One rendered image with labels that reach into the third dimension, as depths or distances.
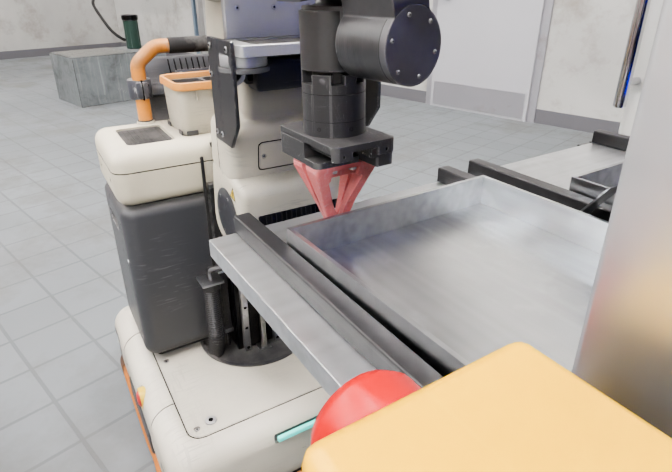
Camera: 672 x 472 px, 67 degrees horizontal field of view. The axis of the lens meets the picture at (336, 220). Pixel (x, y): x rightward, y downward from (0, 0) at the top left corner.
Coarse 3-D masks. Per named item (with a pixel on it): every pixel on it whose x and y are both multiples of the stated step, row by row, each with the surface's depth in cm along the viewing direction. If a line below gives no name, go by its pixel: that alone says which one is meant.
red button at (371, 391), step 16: (352, 384) 15; (368, 384) 15; (384, 384) 15; (400, 384) 15; (416, 384) 15; (336, 400) 15; (352, 400) 14; (368, 400) 14; (384, 400) 14; (320, 416) 15; (336, 416) 14; (352, 416) 14; (320, 432) 14
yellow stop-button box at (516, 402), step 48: (432, 384) 12; (480, 384) 12; (528, 384) 12; (576, 384) 12; (336, 432) 11; (384, 432) 11; (432, 432) 11; (480, 432) 11; (528, 432) 11; (576, 432) 11; (624, 432) 11
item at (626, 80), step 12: (636, 0) 100; (648, 0) 98; (636, 12) 100; (636, 24) 100; (636, 36) 101; (636, 48) 102; (624, 60) 104; (636, 60) 103; (624, 72) 104; (624, 84) 105; (636, 84) 108; (624, 96) 106
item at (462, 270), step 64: (448, 192) 57; (512, 192) 56; (320, 256) 42; (384, 256) 49; (448, 256) 49; (512, 256) 49; (576, 256) 49; (384, 320) 36; (448, 320) 40; (512, 320) 40; (576, 320) 40
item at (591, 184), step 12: (600, 168) 62; (612, 168) 63; (576, 180) 59; (588, 180) 61; (600, 180) 62; (612, 180) 64; (576, 192) 59; (588, 192) 58; (600, 192) 57; (612, 204) 56
